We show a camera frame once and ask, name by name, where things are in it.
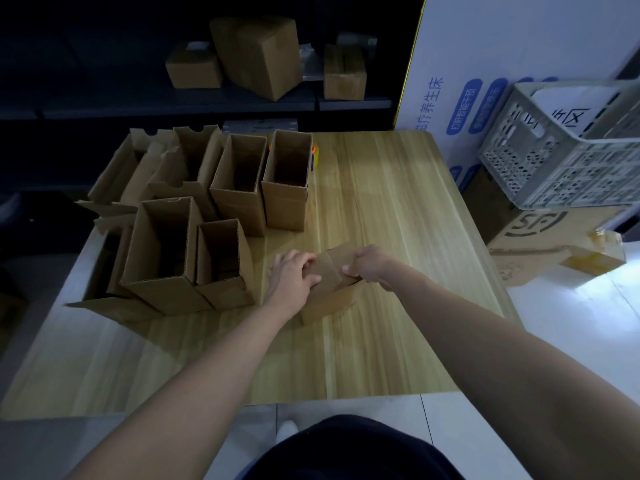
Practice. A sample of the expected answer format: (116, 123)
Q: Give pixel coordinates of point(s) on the person's right hand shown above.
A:
(375, 264)

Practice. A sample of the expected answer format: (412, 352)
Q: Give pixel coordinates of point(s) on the person's left hand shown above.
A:
(290, 282)

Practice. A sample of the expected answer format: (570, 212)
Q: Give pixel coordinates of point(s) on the small brown cardboard box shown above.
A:
(325, 299)
(227, 294)

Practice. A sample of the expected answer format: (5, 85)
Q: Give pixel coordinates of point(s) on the cluster of cardboard boxes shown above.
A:
(285, 209)

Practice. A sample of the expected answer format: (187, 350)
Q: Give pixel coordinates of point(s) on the white plastic crate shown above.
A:
(525, 159)

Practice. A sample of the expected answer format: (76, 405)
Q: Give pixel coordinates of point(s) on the person's right forearm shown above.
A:
(500, 369)

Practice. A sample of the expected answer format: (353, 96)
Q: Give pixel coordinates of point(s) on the person's left forearm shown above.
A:
(200, 394)

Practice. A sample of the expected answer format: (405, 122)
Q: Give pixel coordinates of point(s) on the person's white left shoe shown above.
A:
(287, 430)

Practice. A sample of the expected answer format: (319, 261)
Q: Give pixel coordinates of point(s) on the person's dark shirt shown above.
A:
(350, 454)

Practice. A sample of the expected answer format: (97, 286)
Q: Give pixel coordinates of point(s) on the orange blue yellow tape roll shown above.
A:
(314, 159)

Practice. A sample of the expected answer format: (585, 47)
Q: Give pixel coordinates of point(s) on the large brown carton black logo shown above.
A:
(550, 229)

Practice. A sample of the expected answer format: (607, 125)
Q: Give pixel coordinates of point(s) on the small sealed brown carton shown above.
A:
(345, 79)

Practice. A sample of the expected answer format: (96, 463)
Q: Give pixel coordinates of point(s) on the dark metal shelf unit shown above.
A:
(175, 102)

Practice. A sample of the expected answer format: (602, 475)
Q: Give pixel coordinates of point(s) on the large sealed brown carton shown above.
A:
(260, 59)

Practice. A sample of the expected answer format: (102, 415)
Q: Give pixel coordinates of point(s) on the grey wrapped item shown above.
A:
(357, 39)

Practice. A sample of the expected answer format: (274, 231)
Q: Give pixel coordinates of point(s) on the small carton with white label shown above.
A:
(195, 69)

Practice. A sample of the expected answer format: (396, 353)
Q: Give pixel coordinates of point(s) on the white paper sign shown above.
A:
(575, 107)

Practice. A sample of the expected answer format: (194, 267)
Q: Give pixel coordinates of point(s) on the large white printed carton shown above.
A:
(500, 34)

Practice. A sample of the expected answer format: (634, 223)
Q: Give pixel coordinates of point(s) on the white plastic bag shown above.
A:
(9, 209)

